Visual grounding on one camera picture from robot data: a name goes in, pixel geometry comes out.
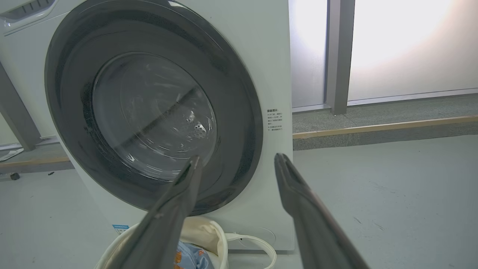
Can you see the blue orange-print garment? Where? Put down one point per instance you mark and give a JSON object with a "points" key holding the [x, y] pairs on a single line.
{"points": [[194, 259]]}

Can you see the grey metal window post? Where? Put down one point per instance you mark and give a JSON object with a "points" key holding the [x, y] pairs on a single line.
{"points": [[340, 56], [16, 116]]}

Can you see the white flat floor object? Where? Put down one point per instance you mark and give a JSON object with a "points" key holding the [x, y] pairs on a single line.
{"points": [[9, 154]]}

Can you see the round black glass washer door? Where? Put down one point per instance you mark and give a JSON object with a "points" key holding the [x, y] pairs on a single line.
{"points": [[149, 112]]}

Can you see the small black floor object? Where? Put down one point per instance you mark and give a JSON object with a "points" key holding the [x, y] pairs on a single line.
{"points": [[15, 176]]}

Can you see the cream canvas laundry basket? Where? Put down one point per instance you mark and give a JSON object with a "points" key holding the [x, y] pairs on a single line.
{"points": [[203, 231]]}

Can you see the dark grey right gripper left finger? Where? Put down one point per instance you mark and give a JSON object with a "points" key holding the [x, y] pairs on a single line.
{"points": [[160, 228]]}

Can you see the white front-load washing machine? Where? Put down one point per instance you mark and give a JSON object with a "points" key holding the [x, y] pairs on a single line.
{"points": [[269, 56]]}

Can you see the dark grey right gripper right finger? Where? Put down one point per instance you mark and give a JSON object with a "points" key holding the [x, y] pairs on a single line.
{"points": [[313, 228]]}

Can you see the small text label sticker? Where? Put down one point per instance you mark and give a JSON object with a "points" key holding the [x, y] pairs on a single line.
{"points": [[275, 119]]}

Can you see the blue energy label sticker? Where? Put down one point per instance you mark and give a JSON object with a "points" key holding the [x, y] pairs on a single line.
{"points": [[120, 228]]}

